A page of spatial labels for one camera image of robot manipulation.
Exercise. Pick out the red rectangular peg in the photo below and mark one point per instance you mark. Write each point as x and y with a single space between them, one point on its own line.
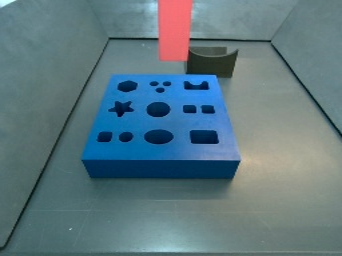
174 22

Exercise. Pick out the blue shape-sorting block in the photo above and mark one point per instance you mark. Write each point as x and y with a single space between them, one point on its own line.
162 127

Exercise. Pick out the dark curved holder block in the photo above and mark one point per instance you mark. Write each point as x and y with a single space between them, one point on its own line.
211 60

